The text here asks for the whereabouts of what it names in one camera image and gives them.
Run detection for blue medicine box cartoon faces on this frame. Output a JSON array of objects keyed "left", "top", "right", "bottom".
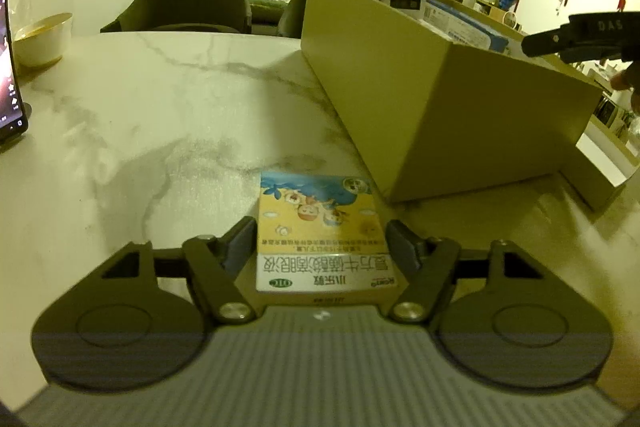
[{"left": 425, "top": 0, "right": 511, "bottom": 54}]

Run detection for white bowl gold rim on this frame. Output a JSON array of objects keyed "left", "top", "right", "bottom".
[{"left": 11, "top": 12, "right": 74, "bottom": 68}]

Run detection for marble desktop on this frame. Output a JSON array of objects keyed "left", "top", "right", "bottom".
[{"left": 0, "top": 32, "right": 640, "bottom": 408}]

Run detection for yellow blue eye drop box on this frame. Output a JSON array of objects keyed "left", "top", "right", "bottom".
[{"left": 255, "top": 171, "right": 407, "bottom": 298}]

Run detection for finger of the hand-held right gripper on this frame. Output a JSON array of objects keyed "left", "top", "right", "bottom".
[{"left": 521, "top": 26, "right": 576, "bottom": 58}]

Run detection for cardboard box lid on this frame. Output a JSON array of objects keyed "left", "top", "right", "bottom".
[{"left": 560, "top": 114, "right": 640, "bottom": 212}]

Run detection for cardboard box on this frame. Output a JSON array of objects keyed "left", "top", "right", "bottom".
[{"left": 300, "top": 0, "right": 605, "bottom": 204}]

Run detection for wooden shelf cabinet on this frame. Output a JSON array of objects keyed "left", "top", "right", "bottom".
[{"left": 487, "top": 2, "right": 521, "bottom": 28}]

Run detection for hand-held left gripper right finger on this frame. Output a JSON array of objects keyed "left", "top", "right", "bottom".
[{"left": 386, "top": 220, "right": 543, "bottom": 325}]

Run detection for framed photo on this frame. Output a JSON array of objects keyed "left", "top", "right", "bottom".
[{"left": 597, "top": 97, "right": 621, "bottom": 128}]

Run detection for person's right hand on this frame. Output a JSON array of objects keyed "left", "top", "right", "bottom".
[{"left": 612, "top": 61, "right": 640, "bottom": 114}]

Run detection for white box dark label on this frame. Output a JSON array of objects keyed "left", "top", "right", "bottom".
[{"left": 378, "top": 0, "right": 427, "bottom": 18}]

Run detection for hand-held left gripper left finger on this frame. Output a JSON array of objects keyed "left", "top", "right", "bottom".
[{"left": 100, "top": 217, "right": 257, "bottom": 324}]

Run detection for smartphone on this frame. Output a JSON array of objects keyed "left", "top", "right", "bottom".
[{"left": 0, "top": 0, "right": 31, "bottom": 142}]

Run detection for dining chair with black coat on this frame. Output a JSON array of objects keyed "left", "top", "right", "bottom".
[{"left": 277, "top": 0, "right": 311, "bottom": 38}]

